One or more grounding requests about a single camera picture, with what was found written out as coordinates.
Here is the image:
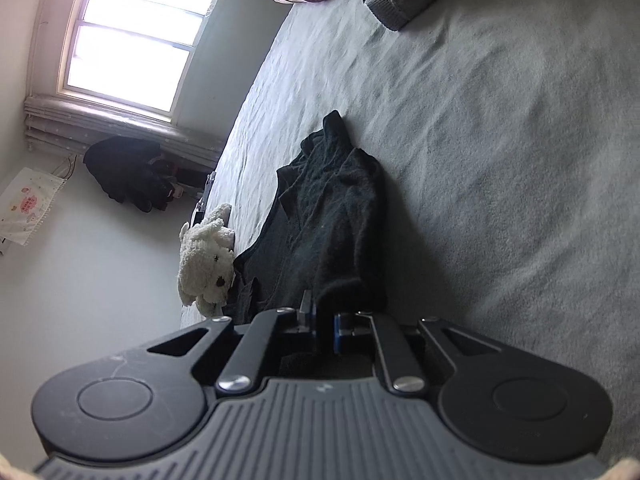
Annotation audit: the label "white plush dog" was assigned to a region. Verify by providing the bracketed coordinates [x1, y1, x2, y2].
[178, 203, 236, 319]

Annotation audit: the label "white wall poster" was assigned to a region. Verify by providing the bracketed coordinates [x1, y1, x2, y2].
[0, 167, 67, 247]

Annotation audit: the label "black t-shirt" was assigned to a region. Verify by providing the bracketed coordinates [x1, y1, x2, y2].
[232, 109, 389, 382]

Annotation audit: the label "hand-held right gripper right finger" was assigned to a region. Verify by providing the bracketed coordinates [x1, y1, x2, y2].
[333, 310, 502, 394]

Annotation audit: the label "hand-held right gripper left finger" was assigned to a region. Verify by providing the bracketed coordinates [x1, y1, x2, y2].
[148, 290, 322, 397]

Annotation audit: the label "grey patterned curtain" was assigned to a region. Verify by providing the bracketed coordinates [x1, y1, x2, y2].
[23, 94, 227, 172]

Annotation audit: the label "window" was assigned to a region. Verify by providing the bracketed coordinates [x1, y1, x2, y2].
[56, 0, 229, 124]

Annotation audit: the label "hanging dark clothes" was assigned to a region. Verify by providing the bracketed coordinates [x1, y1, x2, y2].
[82, 134, 212, 214]

